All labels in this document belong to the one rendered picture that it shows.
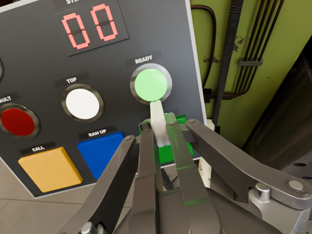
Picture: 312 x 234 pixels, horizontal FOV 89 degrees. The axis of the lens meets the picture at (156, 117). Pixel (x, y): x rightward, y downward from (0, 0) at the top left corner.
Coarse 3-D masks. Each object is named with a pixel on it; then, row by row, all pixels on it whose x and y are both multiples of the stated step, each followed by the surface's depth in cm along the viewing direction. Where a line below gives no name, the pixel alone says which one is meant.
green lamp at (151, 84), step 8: (144, 72) 21; (152, 72) 21; (160, 72) 21; (136, 80) 21; (144, 80) 21; (152, 80) 21; (160, 80) 21; (136, 88) 22; (144, 88) 22; (152, 88) 22; (160, 88) 22; (144, 96) 22; (152, 96) 22; (160, 96) 22
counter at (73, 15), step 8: (96, 8) 18; (64, 16) 18; (72, 16) 18; (64, 24) 18; (80, 24) 18; (96, 24) 18; (104, 24) 18; (112, 24) 18; (72, 32) 19; (72, 40) 19; (88, 40) 19; (104, 40) 19
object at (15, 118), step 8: (8, 112) 22; (16, 112) 22; (24, 112) 22; (8, 120) 23; (16, 120) 23; (24, 120) 23; (32, 120) 23; (8, 128) 23; (16, 128) 23; (24, 128) 23; (32, 128) 23
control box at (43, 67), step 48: (48, 0) 18; (96, 0) 18; (144, 0) 18; (0, 48) 19; (48, 48) 19; (96, 48) 20; (144, 48) 20; (192, 48) 20; (0, 96) 21; (48, 96) 22; (96, 96) 22; (192, 96) 23; (0, 144) 24; (48, 144) 25; (48, 192) 29
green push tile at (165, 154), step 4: (180, 116) 24; (184, 116) 24; (180, 120) 24; (184, 120) 24; (140, 132) 24; (188, 144) 25; (160, 148) 25; (164, 148) 25; (168, 148) 26; (188, 148) 26; (160, 152) 26; (164, 152) 26; (168, 152) 26; (172, 152) 26; (192, 152) 26; (160, 156) 26; (164, 156) 26; (168, 156) 26; (172, 156) 26; (160, 160) 26; (164, 160) 26; (168, 160) 26; (172, 160) 27
